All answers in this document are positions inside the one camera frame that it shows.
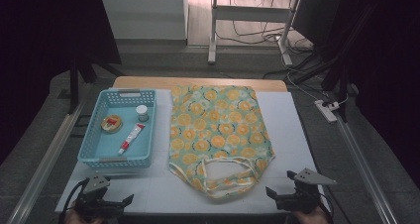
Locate orange print cloth bag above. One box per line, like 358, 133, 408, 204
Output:
167, 84, 276, 199

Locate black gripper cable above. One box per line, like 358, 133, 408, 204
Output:
58, 178, 91, 224
316, 190, 335, 220

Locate person's right hand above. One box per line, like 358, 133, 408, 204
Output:
291, 205, 331, 224

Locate aluminium rail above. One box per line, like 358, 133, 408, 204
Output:
6, 98, 87, 224
335, 118, 399, 224

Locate person's left hand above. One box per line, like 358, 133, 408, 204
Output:
63, 210, 104, 224

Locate black metal stand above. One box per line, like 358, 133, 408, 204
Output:
67, 52, 127, 115
290, 2, 375, 123

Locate small white-capped bottle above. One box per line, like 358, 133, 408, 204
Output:
135, 104, 150, 123

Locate white desk frame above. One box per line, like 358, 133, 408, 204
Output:
207, 0, 302, 66

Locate dark curtain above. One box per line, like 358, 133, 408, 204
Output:
340, 0, 420, 188
0, 0, 123, 166

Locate white power cable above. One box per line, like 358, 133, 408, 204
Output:
280, 50, 350, 107

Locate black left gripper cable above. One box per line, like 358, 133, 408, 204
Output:
58, 178, 91, 224

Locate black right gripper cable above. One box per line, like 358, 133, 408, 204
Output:
316, 190, 335, 220

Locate white cabinet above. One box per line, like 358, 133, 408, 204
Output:
98, 0, 190, 41

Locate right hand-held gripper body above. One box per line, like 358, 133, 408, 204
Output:
275, 168, 338, 214

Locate red and white tube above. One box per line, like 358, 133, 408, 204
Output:
118, 122, 147, 156

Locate black floor cables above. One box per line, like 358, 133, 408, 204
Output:
216, 0, 315, 54

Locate round tin with red label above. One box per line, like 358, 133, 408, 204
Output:
100, 114, 124, 134

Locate light blue plastic basket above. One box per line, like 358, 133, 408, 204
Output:
77, 88, 158, 169

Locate white table mat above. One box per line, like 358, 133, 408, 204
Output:
54, 88, 331, 215

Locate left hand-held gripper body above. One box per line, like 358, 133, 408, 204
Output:
73, 174, 125, 222

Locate white power strip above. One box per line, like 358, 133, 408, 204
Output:
314, 99, 339, 124

